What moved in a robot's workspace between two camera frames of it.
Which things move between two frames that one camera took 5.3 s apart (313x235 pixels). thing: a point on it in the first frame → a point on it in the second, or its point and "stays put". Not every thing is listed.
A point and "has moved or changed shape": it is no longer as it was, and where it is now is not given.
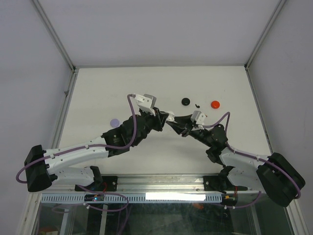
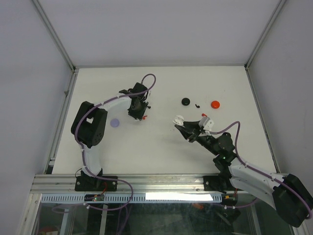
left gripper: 159,119 → 139,115
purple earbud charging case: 114,123 stays put
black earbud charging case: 186,101 stays put
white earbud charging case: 171,116 has moved or changed shape
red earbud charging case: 215,104 stays put
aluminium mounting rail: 146,184 stays put
